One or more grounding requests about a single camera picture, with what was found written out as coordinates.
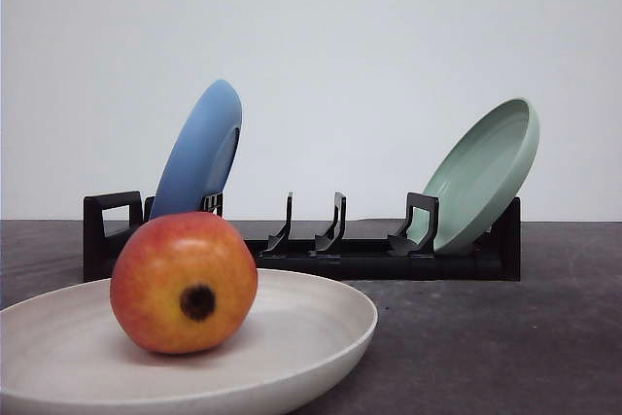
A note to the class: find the red pomegranate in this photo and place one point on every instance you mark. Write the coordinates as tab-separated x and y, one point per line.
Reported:
183	282

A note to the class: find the white plate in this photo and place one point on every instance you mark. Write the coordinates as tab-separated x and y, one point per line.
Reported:
62	352

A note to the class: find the blue plate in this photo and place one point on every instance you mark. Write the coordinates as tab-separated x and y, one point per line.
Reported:
201	156

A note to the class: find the black plate rack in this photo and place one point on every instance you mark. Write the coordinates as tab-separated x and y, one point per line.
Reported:
374	252

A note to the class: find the green plate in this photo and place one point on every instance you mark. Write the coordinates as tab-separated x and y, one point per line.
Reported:
477	180

